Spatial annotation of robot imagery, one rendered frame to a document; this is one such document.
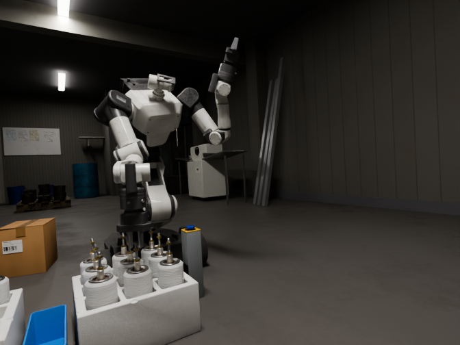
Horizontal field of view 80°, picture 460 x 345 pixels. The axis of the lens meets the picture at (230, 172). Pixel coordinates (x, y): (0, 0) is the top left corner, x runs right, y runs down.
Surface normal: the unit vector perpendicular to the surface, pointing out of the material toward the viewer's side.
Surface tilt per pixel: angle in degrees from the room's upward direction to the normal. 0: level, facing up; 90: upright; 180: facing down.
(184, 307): 90
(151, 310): 90
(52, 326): 88
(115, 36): 90
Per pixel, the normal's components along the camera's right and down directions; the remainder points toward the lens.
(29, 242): 0.31, 0.00
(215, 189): 0.51, -0.01
